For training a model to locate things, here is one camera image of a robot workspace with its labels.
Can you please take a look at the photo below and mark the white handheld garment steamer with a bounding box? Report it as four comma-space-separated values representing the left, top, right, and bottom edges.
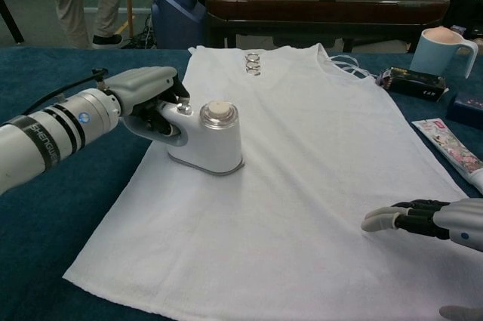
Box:
156, 100, 246, 177

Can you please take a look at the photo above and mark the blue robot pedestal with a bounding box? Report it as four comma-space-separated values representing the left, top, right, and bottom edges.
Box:
150, 0, 207, 50

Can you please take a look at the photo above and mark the wooden pole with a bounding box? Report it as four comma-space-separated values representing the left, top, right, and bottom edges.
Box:
125, 0, 136, 39

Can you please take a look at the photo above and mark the black rectangular carton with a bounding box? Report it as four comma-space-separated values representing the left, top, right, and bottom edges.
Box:
377, 66, 450, 103

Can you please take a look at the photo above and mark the black floor cable bundle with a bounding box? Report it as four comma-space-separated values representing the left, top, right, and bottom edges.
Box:
130, 29, 156, 50

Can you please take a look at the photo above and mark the light blue handled mug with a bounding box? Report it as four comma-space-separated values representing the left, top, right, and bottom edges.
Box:
409, 26, 479, 79

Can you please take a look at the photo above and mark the brown mahjong table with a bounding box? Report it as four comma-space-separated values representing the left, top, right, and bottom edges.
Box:
205, 0, 451, 54

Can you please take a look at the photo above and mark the dark blue floral box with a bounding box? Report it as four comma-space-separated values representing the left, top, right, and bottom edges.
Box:
446, 90, 483, 126

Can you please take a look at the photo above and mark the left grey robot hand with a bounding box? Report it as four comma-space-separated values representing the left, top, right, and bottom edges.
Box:
101, 66, 192, 137

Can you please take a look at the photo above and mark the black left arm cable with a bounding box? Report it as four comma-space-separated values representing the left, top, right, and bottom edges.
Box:
20, 67, 109, 116

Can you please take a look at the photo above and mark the floral print toothpaste tube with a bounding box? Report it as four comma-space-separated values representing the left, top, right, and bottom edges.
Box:
411, 118, 483, 194

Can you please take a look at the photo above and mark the black metal frame leg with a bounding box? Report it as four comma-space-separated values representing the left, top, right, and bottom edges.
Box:
0, 0, 26, 45

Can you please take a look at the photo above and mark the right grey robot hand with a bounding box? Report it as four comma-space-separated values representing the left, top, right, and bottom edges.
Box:
361, 196, 483, 321

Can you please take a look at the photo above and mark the white sleeveless top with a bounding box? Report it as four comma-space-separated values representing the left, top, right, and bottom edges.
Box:
62, 43, 483, 321

